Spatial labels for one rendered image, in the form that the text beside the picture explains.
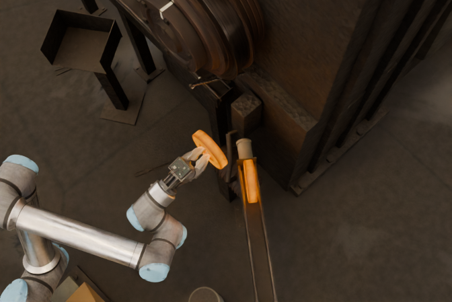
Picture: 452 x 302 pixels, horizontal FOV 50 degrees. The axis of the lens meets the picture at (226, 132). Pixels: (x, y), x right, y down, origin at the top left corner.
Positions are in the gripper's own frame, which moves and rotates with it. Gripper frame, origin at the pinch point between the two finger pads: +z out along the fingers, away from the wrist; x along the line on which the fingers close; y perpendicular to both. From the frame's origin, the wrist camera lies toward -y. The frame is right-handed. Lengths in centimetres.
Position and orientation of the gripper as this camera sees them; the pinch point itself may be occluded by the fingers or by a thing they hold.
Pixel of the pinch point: (208, 148)
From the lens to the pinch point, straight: 169.0
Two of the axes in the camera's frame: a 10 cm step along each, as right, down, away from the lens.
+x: -6.7, -6.9, 2.7
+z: 7.0, -7.1, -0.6
